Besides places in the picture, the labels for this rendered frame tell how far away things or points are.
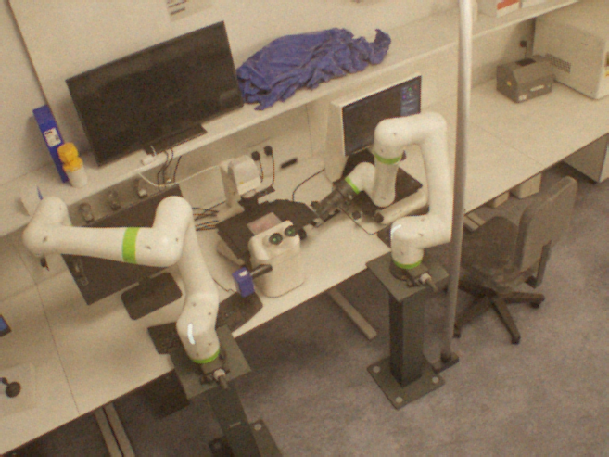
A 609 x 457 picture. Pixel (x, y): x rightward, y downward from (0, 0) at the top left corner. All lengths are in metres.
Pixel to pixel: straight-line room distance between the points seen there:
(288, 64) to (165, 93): 0.60
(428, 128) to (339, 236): 0.75
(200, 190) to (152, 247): 1.22
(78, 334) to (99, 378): 0.29
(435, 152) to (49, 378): 1.81
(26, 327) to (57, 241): 0.97
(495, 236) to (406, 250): 0.90
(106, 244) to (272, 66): 1.30
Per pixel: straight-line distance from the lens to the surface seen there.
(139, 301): 2.68
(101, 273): 2.45
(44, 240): 1.98
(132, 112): 2.57
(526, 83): 3.73
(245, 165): 2.35
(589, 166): 4.36
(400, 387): 3.08
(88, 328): 2.70
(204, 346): 2.16
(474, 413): 3.04
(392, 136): 2.24
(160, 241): 1.84
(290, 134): 3.13
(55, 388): 2.56
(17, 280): 3.02
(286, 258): 2.40
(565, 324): 3.46
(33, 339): 2.79
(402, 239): 2.32
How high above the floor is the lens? 2.60
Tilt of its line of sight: 41 degrees down
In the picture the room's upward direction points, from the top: 10 degrees counter-clockwise
